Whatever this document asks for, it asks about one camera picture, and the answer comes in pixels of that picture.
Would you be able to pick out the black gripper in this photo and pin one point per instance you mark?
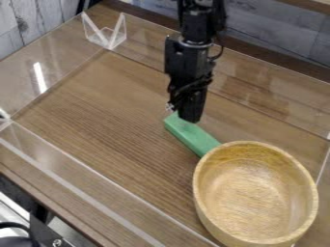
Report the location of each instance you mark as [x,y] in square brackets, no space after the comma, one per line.
[189,67]

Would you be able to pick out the green rectangular block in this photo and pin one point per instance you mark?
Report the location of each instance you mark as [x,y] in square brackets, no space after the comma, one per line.
[191,135]

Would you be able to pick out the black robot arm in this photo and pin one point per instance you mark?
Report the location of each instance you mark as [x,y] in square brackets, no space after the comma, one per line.
[202,22]

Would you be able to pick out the wooden bowl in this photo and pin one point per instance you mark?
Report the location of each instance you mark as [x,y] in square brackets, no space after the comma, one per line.
[255,195]

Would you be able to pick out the clear acrylic tray wall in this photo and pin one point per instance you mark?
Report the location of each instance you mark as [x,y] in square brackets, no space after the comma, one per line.
[83,141]

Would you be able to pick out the clear acrylic corner bracket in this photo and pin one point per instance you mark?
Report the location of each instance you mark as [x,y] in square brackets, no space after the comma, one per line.
[106,37]

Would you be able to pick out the black metal bracket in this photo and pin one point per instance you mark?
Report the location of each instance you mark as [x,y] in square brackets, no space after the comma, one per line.
[44,234]

